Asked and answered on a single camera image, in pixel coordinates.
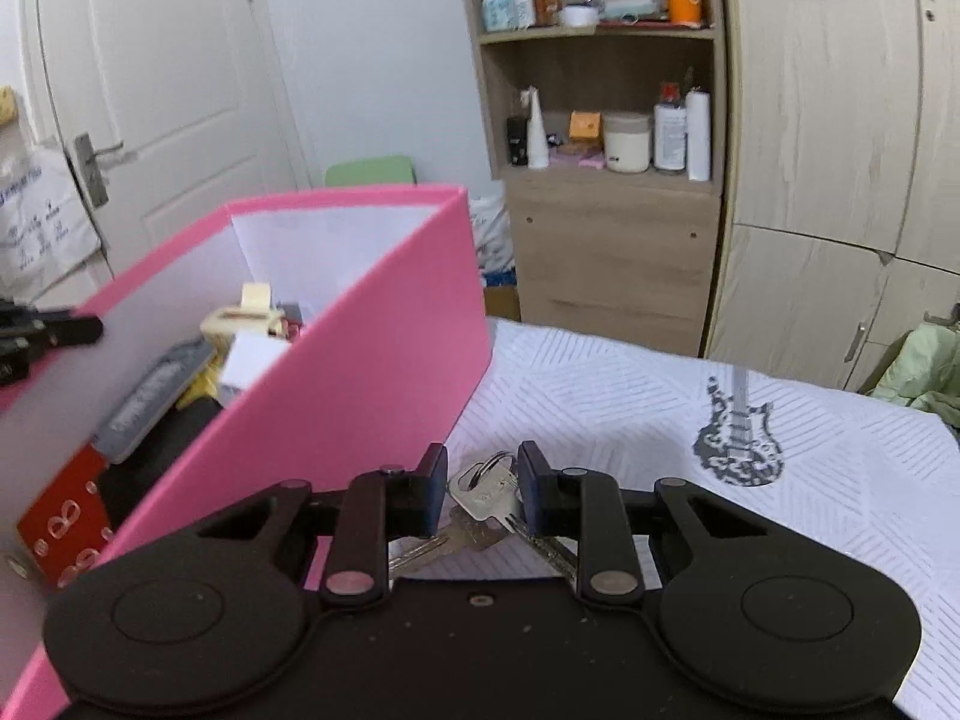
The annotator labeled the white cone bottle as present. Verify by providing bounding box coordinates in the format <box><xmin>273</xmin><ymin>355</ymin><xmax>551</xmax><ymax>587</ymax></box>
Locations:
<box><xmin>525</xmin><ymin>86</ymin><xmax>550</xmax><ymax>170</ymax></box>

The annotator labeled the metal door handle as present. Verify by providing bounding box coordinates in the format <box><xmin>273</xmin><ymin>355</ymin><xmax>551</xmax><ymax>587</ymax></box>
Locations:
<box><xmin>72</xmin><ymin>132</ymin><xmax>125</xmax><ymax>209</ymax></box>

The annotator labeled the pink cardboard box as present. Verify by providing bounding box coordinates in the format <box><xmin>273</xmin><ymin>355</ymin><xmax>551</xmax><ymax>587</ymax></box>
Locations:
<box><xmin>0</xmin><ymin>184</ymin><xmax>494</xmax><ymax>720</ymax></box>

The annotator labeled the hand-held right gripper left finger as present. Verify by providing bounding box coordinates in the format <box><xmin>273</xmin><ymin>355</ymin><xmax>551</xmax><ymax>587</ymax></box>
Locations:
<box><xmin>191</xmin><ymin>442</ymin><xmax>449</xmax><ymax>610</ymax></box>

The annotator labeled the white patterned bedsheet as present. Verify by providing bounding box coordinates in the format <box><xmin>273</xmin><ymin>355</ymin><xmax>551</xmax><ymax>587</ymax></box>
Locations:
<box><xmin>442</xmin><ymin>315</ymin><xmax>960</xmax><ymax>720</ymax></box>

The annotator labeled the silver key bunch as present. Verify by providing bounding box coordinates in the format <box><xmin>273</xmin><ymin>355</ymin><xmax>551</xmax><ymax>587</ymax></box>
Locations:
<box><xmin>386</xmin><ymin>448</ymin><xmax>580</xmax><ymax>592</ymax></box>

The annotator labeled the brown cardboard box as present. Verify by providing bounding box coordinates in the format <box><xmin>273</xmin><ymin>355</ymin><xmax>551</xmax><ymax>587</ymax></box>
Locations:
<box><xmin>482</xmin><ymin>285</ymin><xmax>522</xmax><ymax>323</ymax></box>

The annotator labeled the light green blanket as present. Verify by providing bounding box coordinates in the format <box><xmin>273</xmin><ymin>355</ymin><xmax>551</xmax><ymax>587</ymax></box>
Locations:
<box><xmin>870</xmin><ymin>304</ymin><xmax>960</xmax><ymax>436</ymax></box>

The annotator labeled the green stool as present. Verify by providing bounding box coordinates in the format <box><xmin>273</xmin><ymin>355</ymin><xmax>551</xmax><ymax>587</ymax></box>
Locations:
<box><xmin>324</xmin><ymin>155</ymin><xmax>418</xmax><ymax>188</ymax></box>

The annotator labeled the red patterned card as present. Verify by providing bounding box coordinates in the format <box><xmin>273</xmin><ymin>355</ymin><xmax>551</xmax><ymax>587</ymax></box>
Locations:
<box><xmin>15</xmin><ymin>444</ymin><xmax>119</xmax><ymax>590</ymax></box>

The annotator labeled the white plastic bag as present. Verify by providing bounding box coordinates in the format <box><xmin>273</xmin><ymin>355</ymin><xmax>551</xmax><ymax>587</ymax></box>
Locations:
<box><xmin>469</xmin><ymin>191</ymin><xmax>517</xmax><ymax>287</ymax></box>

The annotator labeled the white cylinder bottle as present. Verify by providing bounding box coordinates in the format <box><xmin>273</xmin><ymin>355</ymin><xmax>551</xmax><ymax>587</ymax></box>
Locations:
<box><xmin>685</xmin><ymin>88</ymin><xmax>713</xmax><ymax>182</ymax></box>

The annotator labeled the wooden wardrobe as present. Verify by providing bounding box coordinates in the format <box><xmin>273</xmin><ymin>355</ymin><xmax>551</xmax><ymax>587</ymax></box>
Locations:
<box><xmin>701</xmin><ymin>0</ymin><xmax>960</xmax><ymax>395</ymax></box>

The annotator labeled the paper note on door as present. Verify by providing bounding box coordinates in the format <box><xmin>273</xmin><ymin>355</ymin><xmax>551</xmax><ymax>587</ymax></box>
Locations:
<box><xmin>0</xmin><ymin>136</ymin><xmax>102</xmax><ymax>293</ymax></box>

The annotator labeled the flat pink box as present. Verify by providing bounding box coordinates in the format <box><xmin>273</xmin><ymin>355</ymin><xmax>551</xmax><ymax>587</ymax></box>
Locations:
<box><xmin>551</xmin><ymin>144</ymin><xmax>608</xmax><ymax>172</ymax></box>

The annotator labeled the cream plastic object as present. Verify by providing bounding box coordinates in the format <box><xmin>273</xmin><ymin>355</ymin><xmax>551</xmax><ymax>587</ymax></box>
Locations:
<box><xmin>199</xmin><ymin>281</ymin><xmax>286</xmax><ymax>342</ymax></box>

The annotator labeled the white spray can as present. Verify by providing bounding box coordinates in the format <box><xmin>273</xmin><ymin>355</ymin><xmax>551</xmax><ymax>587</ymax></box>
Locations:
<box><xmin>652</xmin><ymin>82</ymin><xmax>689</xmax><ymax>173</ymax></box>

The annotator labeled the clear plastic case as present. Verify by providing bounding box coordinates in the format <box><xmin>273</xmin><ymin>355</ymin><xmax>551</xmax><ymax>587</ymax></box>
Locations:
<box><xmin>559</xmin><ymin>0</ymin><xmax>668</xmax><ymax>22</ymax></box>

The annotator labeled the grey rectangular device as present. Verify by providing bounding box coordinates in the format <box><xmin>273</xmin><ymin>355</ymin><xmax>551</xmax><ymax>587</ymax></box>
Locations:
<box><xmin>91</xmin><ymin>337</ymin><xmax>218</xmax><ymax>464</ymax></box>

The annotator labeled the wooden shelf cabinet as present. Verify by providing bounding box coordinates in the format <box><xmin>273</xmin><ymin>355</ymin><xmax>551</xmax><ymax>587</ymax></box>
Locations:
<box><xmin>454</xmin><ymin>0</ymin><xmax>730</xmax><ymax>359</ymax></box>

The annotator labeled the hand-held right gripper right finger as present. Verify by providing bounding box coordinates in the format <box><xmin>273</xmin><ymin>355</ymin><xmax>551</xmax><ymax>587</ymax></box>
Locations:
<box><xmin>517</xmin><ymin>440</ymin><xmax>773</xmax><ymax>608</ymax></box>

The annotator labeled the white door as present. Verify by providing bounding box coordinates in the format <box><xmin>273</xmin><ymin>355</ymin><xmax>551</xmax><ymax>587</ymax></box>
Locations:
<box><xmin>15</xmin><ymin>0</ymin><xmax>316</xmax><ymax>278</ymax></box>

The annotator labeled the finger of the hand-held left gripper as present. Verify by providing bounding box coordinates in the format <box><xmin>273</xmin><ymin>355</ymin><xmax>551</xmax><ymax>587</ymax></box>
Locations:
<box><xmin>0</xmin><ymin>298</ymin><xmax>104</xmax><ymax>352</ymax></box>
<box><xmin>0</xmin><ymin>349</ymin><xmax>37</xmax><ymax>389</ymax></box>

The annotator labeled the white cream jar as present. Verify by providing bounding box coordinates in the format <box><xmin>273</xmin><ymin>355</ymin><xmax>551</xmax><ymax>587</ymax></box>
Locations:
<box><xmin>603</xmin><ymin>111</ymin><xmax>652</xmax><ymax>175</ymax></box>

